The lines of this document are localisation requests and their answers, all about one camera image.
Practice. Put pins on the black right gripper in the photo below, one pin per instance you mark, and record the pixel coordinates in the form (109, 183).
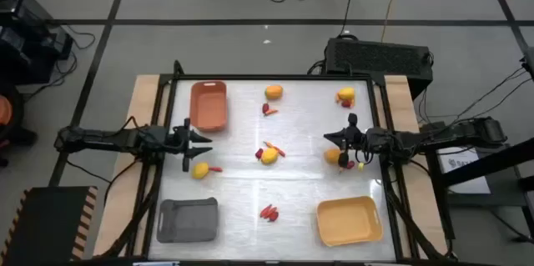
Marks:
(359, 139)

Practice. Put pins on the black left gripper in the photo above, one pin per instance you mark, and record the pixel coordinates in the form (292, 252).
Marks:
(179, 143)

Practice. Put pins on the orange-yellow mango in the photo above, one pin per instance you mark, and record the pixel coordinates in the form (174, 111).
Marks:
(273, 92)
(331, 156)

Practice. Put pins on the small orange pepper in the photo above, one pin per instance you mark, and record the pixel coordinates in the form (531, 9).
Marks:
(337, 98)

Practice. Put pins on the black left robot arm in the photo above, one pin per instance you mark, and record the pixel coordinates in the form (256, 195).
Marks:
(104, 137)

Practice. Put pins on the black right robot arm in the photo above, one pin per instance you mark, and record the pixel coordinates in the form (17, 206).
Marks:
(438, 137)

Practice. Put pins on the orange plastic basket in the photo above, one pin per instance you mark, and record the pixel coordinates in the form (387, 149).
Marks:
(208, 109)

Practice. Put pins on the yellow plastic basket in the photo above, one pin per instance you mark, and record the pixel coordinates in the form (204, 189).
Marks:
(348, 221)

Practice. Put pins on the grey plastic basket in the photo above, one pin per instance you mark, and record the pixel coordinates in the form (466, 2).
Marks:
(187, 220)

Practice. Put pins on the black computer case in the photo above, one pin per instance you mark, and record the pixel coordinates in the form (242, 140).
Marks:
(375, 59)

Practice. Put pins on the white paper sheet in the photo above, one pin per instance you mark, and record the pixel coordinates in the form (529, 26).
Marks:
(471, 178)

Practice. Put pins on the black metal stand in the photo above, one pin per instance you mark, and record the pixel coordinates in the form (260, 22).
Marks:
(488, 164)

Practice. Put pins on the black hazard-striped platform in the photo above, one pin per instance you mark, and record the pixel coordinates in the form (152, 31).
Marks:
(46, 228)

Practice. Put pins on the black orange round object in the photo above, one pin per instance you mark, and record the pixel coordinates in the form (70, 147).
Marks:
(4, 109)

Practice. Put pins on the black equipment cabinet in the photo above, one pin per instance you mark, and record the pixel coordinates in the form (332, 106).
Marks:
(25, 49)

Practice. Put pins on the black metal table frame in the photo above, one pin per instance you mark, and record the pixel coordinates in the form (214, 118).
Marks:
(271, 77)

